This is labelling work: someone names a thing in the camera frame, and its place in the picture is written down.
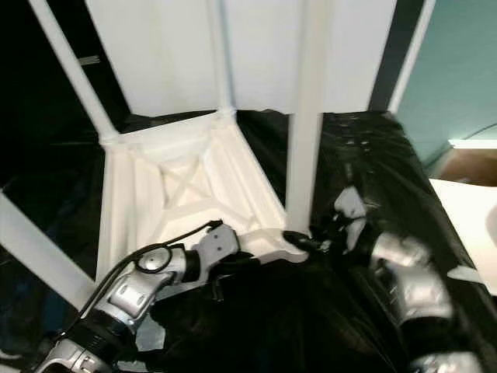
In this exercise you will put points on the black vertical post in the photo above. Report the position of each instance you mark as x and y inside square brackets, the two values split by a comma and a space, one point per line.
[396, 54]

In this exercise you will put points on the crumpled white masking tape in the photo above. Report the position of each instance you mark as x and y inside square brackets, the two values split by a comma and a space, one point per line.
[150, 332]

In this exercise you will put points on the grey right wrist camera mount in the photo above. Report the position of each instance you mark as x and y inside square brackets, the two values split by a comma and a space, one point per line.
[349, 208]

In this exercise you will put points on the brown cardboard box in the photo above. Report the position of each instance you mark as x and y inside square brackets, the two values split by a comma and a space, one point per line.
[466, 163]

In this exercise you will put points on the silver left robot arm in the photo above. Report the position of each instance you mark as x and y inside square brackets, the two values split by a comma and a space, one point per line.
[136, 291]

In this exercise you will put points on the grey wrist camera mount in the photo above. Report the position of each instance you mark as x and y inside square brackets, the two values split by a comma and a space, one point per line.
[217, 247]
[349, 208]

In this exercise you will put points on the white side table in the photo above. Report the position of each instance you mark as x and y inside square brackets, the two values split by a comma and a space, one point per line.
[466, 225]

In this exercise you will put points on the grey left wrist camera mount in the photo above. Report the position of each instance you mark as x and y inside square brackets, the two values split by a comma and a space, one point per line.
[217, 247]

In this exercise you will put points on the black plastic sheet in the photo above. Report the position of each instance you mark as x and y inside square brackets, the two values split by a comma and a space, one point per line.
[311, 311]

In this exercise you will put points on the white tape strip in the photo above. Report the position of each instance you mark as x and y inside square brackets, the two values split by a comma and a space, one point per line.
[466, 273]

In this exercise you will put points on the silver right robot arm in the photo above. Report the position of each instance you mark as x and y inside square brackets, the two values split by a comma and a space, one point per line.
[415, 287]

